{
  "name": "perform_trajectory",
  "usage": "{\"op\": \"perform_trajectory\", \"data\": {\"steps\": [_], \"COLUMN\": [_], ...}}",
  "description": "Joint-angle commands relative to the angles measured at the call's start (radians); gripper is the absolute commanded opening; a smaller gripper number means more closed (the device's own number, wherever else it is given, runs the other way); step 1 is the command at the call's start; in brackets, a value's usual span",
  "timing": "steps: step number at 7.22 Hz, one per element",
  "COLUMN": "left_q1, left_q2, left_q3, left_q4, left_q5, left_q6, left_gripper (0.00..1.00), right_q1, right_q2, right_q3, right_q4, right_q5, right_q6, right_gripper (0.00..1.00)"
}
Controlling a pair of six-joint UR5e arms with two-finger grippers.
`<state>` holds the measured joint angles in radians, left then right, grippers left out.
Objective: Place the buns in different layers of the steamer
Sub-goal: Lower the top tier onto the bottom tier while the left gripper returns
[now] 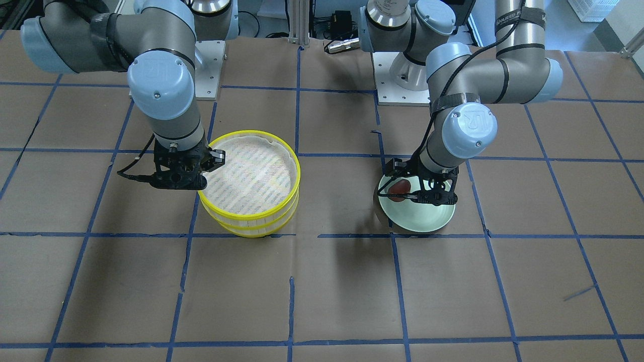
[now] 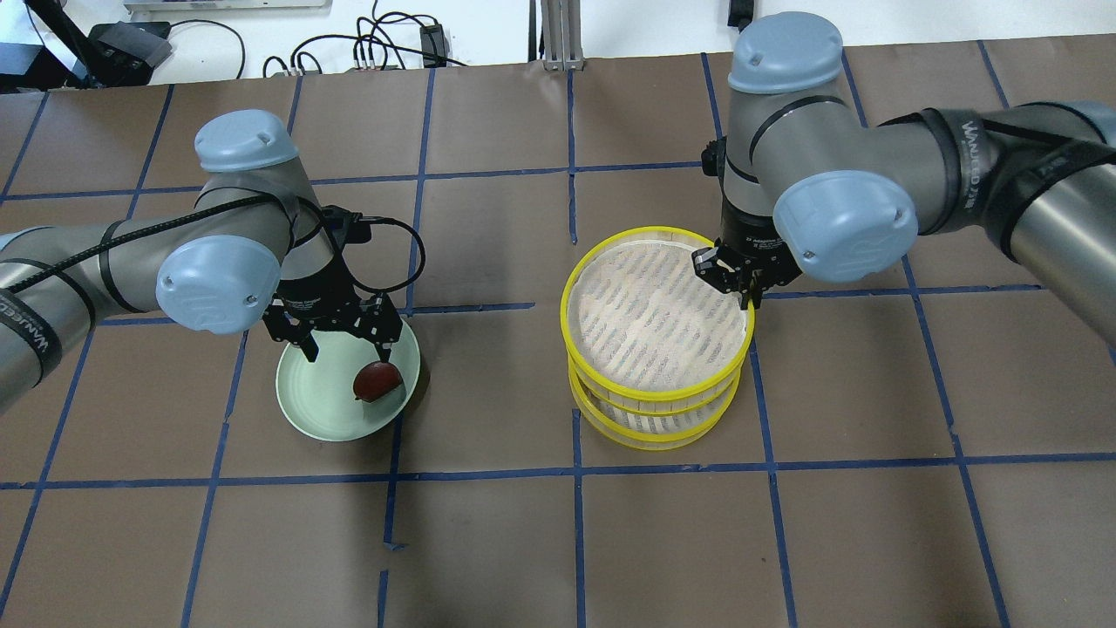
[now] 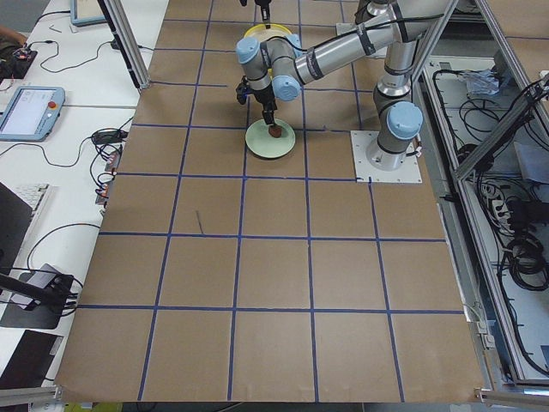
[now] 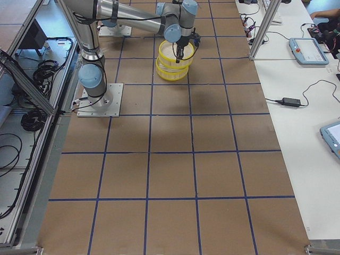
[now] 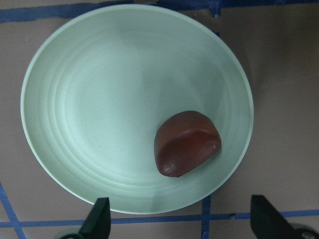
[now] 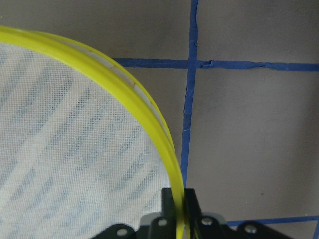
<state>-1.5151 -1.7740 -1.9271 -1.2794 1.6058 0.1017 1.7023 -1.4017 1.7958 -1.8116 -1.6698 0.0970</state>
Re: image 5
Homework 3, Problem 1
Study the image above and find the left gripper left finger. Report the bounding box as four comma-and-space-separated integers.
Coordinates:
79, 197, 111, 239

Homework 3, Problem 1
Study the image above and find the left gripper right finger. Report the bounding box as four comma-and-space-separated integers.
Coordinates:
250, 195, 297, 239

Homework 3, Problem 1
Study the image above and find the brown bun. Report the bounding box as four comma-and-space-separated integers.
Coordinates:
154, 111, 222, 177

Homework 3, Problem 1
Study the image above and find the green plate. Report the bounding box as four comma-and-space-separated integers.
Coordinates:
20, 4, 254, 215

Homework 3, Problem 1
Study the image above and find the brown paper table cover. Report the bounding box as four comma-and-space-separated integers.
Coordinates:
0, 0, 319, 239

